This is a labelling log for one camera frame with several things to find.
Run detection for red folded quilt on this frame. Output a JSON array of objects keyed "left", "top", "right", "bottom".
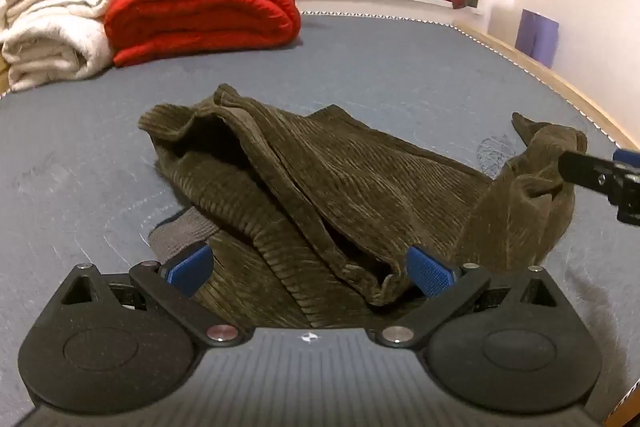
[{"left": 103, "top": 0, "right": 302, "bottom": 68}]

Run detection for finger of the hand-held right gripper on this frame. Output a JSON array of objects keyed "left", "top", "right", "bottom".
[
  {"left": 558, "top": 150, "right": 640, "bottom": 226},
  {"left": 612, "top": 148, "right": 640, "bottom": 168}
]

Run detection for wooden bed frame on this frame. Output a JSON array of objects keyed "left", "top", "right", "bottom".
[{"left": 452, "top": 24, "right": 640, "bottom": 154}]

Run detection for purple wall sheet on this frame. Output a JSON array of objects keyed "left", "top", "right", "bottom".
[{"left": 515, "top": 9, "right": 560, "bottom": 69}]

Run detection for olive corduroy pants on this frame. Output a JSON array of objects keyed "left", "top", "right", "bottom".
[{"left": 137, "top": 83, "right": 590, "bottom": 333}]

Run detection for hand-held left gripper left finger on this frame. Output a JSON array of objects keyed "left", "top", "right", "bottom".
[{"left": 60, "top": 242, "right": 247, "bottom": 349}]

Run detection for white window ledge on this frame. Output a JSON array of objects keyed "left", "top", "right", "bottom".
[{"left": 286, "top": 0, "right": 485, "bottom": 28}]

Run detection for white folded fleece blanket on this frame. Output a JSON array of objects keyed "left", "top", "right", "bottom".
[{"left": 0, "top": 0, "right": 129, "bottom": 93}]

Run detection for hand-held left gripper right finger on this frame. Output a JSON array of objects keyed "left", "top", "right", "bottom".
[{"left": 374, "top": 245, "right": 569, "bottom": 350}]

